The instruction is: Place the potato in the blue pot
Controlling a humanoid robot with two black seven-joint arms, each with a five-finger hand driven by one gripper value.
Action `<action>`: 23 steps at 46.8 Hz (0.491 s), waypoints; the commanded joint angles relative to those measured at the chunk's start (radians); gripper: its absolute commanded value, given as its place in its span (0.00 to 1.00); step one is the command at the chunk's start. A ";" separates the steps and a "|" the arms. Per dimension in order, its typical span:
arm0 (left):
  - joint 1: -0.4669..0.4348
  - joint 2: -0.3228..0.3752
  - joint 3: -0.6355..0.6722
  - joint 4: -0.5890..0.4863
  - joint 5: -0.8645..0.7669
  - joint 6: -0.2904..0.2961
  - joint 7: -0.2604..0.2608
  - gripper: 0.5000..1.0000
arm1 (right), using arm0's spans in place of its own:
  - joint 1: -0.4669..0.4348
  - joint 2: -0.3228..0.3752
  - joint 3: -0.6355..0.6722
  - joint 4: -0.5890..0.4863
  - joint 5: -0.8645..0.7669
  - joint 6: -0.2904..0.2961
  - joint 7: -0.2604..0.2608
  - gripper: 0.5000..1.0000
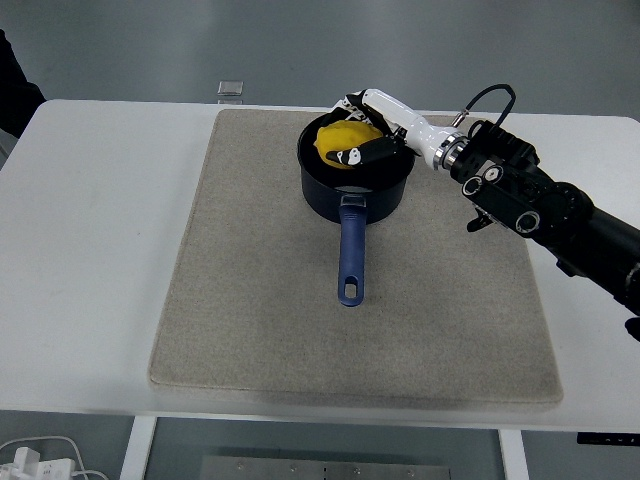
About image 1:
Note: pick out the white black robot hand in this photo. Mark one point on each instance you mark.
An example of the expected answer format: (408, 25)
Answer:
(400, 112)

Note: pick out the white table leg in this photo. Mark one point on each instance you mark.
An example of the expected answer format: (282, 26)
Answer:
(136, 450)
(512, 457)

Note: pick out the grey metal plate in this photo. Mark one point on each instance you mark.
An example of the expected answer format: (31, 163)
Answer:
(325, 469)

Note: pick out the small silver floor plate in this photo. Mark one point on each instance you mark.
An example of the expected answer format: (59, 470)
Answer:
(231, 88)

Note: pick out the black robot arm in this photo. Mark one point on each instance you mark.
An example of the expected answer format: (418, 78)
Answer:
(550, 200)

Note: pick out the beige fabric mat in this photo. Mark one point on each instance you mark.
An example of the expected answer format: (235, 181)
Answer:
(250, 300)

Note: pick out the black table control panel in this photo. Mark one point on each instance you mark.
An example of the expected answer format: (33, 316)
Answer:
(607, 438)

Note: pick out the person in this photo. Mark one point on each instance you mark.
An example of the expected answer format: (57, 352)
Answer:
(12, 95)

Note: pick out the white power strip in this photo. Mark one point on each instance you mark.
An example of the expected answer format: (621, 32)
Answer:
(35, 467)

